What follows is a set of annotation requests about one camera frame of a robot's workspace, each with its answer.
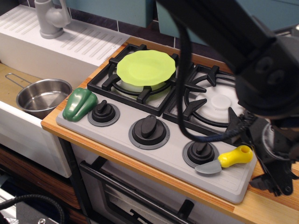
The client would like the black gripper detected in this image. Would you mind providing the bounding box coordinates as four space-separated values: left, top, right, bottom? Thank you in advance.
242 116 299 196

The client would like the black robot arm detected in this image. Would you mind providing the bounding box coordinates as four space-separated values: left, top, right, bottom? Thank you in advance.
160 0 299 196

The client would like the green toy bell pepper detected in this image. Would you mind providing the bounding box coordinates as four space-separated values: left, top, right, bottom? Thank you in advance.
63 88 98 122

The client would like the right black stove knob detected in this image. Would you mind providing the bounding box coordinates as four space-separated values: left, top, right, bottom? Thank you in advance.
182 141 220 168

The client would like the small steel pot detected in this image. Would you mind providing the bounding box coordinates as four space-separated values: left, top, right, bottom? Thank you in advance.
5 73 72 119

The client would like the light green plastic plate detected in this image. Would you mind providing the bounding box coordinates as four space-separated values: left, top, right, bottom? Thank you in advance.
116 50 176 86

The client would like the black burner grate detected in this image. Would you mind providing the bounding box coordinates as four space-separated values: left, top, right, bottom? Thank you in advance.
162 63 248 148
87 44 179 116

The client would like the right black burner grate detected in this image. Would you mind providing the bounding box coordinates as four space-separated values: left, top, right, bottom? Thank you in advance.
162 63 248 148

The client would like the toy oven door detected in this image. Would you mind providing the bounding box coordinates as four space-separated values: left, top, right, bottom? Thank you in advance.
78 156 236 224

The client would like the left black burner grate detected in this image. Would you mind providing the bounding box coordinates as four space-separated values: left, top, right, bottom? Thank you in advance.
87 44 179 116

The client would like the grey toy stove top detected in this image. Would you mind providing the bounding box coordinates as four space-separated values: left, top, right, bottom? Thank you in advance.
55 63 260 205

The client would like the white right burner cap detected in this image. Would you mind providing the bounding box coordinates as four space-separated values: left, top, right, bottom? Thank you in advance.
191 85 244 123

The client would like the black braided cable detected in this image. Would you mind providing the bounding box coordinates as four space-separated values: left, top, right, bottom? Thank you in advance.
175 21 255 143

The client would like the black stove knob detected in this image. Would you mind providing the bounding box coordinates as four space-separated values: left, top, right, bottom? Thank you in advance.
87 100 120 127
182 141 220 168
128 114 170 150

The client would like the white toy sink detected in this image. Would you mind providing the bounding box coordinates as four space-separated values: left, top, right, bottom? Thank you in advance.
0 5 128 178

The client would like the yellow handled toy knife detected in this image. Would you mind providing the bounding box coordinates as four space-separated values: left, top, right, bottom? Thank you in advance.
194 145 254 175

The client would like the left black stove knob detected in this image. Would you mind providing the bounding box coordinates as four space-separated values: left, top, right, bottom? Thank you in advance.
87 100 120 127

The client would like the grey toy faucet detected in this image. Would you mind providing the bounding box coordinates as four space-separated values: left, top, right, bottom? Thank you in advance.
34 0 71 39

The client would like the middle black stove knob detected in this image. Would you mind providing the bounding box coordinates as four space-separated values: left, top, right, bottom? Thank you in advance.
128 114 170 150

